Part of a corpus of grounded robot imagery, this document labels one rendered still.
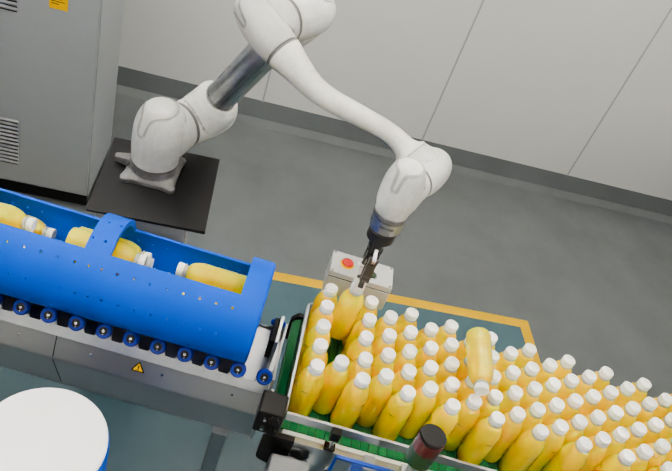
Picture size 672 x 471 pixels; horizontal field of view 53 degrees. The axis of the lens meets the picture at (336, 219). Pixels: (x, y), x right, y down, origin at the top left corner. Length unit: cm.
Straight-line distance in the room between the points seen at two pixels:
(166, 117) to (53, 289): 65
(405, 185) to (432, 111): 310
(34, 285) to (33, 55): 165
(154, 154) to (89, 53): 109
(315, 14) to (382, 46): 260
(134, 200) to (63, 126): 126
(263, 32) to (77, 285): 78
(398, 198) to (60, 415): 93
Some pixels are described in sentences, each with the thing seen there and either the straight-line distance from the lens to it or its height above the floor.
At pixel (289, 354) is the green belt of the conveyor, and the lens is 207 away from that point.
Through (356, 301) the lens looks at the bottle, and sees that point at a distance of 194.
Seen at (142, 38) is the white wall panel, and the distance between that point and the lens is 457.
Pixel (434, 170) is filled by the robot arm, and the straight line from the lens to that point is 177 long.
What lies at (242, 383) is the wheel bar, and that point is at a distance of 193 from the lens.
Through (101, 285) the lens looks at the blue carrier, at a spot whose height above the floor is 116.
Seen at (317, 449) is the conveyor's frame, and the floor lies 89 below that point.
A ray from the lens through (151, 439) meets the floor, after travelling 289.
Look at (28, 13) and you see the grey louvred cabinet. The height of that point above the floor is 102.
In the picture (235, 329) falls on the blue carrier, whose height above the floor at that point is 115.
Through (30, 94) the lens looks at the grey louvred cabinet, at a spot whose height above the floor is 63.
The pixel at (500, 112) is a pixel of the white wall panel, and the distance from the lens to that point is 483.
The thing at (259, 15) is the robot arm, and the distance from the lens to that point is 178.
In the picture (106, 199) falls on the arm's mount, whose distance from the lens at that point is 225.
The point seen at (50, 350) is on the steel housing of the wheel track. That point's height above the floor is 86.
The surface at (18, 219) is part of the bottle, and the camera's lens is 199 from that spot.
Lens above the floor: 247
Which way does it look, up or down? 37 degrees down
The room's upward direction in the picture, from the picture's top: 21 degrees clockwise
